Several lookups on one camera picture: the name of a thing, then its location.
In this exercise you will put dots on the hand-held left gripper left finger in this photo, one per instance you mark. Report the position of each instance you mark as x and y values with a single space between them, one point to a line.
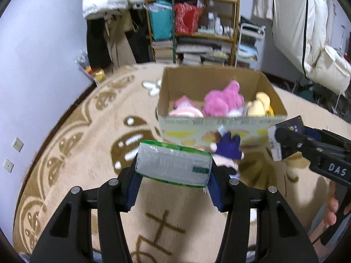
133 191

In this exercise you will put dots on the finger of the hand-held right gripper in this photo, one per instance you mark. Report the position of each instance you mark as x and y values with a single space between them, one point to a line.
293 141
314 135

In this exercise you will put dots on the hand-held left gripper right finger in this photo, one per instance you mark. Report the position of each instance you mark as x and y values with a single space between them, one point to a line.
216 194

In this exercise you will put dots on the black tissue packet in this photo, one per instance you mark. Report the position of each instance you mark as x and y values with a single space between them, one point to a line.
274 145

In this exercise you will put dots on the green tissue packet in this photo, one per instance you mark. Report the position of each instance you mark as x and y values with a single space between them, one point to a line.
172 164

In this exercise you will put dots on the yellow plush toy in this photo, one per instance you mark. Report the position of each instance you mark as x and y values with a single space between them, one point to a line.
259 106

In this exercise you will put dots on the purple-haired plush doll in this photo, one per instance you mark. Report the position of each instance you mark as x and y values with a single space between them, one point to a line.
229 145

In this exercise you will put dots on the cardboard box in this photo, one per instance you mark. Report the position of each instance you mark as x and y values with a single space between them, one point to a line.
192 131

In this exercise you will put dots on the pink white plush toy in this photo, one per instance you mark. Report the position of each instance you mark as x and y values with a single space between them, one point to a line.
183 109

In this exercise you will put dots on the person's right hand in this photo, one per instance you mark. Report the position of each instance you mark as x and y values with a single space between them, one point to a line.
332 205

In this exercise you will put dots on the light blue cloth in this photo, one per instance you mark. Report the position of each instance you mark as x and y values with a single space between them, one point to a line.
248 50

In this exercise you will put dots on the white trolley cart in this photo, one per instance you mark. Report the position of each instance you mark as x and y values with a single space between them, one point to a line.
260 41

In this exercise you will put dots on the red yellow packet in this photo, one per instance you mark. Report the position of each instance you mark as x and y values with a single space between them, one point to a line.
97 75

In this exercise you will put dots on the pile of books and papers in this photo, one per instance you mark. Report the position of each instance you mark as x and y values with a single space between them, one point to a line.
203 52

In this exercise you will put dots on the black pouch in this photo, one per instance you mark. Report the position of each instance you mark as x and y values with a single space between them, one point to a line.
246 22

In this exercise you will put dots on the row of white cosmetic bottles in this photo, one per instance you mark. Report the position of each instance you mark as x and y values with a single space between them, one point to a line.
216 26

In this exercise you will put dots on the plastic bag of small things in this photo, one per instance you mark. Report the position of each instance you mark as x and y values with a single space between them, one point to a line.
82 60

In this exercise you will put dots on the stack of books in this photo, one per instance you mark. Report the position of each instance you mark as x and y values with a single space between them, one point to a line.
163 52

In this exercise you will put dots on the beige coat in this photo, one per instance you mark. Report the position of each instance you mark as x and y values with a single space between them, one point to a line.
122 46

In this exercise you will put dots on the black coat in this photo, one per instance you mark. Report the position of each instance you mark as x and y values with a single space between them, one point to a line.
139 38
96 43

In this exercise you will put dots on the green pole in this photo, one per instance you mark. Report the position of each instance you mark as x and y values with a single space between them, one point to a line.
173 33

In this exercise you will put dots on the red patterned bag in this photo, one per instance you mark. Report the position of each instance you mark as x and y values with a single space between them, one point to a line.
186 19

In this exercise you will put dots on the teal bag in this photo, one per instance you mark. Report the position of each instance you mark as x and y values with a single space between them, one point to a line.
161 22

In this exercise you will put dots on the white wall socket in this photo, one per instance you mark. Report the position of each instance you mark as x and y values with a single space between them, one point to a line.
18 144
8 165

